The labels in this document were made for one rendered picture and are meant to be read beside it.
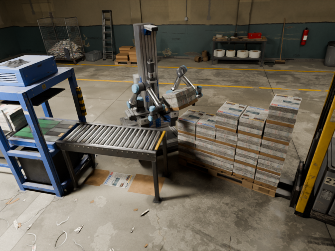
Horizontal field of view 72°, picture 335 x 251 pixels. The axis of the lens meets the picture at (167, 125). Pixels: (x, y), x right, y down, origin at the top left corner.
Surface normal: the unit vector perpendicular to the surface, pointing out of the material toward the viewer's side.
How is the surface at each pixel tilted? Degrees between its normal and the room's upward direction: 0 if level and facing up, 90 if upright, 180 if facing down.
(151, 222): 0
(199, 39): 90
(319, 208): 90
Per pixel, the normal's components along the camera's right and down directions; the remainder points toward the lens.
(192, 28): -0.23, 0.50
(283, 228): -0.04, -0.87
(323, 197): -0.51, 0.44
